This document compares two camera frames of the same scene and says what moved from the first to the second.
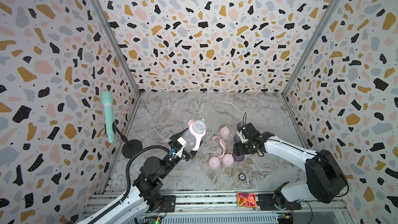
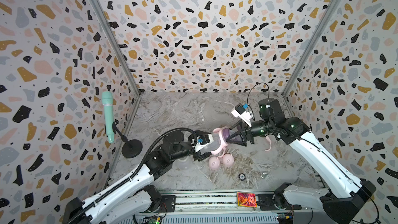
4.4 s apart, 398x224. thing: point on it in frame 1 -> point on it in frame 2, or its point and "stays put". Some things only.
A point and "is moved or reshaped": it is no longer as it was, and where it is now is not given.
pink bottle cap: [228, 159] stays put
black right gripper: [239, 149] -> [248, 131]
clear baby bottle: [198, 127] is moved or reshaped
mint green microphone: [107, 99] stays put
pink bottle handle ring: [197, 136] is moved or reshaped
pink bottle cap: [214, 163] stays put
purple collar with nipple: [237, 139] is moved or reshaped
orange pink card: [246, 199] stays put
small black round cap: [242, 177] stays put
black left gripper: [186, 156] -> [199, 157]
